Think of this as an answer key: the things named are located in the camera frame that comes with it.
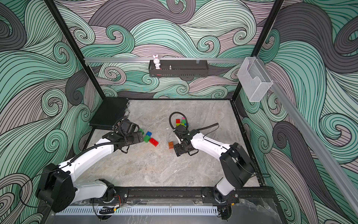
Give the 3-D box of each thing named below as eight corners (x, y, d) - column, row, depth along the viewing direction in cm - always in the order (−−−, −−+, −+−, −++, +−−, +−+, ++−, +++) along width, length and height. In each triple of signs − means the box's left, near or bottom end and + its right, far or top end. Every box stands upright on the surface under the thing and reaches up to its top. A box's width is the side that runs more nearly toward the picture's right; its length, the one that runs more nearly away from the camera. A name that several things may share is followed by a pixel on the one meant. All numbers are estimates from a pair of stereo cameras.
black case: (91, 128, 101) (89, 125, 98) (105, 101, 120) (103, 97, 117) (120, 128, 101) (118, 125, 98) (128, 101, 120) (127, 97, 117)
